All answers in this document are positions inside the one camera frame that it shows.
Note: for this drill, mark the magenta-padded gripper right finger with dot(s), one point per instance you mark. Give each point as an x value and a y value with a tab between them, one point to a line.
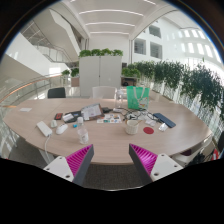
159	166

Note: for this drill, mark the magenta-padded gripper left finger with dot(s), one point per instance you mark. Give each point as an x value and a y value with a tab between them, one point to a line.
65	168

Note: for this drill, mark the tall clear water bottle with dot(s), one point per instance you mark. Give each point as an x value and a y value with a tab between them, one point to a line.
119	98

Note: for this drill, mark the flat round red coaster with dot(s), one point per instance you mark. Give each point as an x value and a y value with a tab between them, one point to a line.
148	130

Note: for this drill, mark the clear plastic drink bottle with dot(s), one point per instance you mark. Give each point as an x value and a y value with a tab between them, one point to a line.
83	134

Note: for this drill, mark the small white packet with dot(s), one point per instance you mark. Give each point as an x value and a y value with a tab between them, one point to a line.
163	127

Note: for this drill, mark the white computer mouse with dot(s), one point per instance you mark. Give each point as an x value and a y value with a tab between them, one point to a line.
61	128

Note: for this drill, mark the small white round device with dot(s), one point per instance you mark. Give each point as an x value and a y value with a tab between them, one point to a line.
53	123

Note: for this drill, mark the dark blue notebook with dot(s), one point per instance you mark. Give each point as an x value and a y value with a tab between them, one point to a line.
164	120

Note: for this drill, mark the white mug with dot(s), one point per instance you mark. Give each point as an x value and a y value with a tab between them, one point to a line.
132	127

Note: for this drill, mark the white charger box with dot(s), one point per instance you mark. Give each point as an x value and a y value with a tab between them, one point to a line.
68	117

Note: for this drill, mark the red and black phone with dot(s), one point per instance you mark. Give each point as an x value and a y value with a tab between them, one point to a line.
58	116

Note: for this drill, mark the open laptop with papers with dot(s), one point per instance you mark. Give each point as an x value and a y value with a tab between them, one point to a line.
90	111

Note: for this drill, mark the colourful printed sheet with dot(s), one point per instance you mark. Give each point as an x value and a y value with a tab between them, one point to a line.
109	118

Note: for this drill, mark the green tote bag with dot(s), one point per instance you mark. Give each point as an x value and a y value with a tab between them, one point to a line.
137	97

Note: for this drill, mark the black chair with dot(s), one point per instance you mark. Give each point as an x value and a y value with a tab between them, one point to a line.
56	92

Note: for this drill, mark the white chair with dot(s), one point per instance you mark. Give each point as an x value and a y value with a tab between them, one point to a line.
104	92

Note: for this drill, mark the row of hanging green plants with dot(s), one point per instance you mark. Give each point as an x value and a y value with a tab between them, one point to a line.
180	80

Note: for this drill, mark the planter box with plants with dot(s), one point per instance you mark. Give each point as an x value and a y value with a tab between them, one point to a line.
70	76

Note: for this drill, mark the white cabinet with plants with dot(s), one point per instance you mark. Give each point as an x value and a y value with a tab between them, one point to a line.
100	73

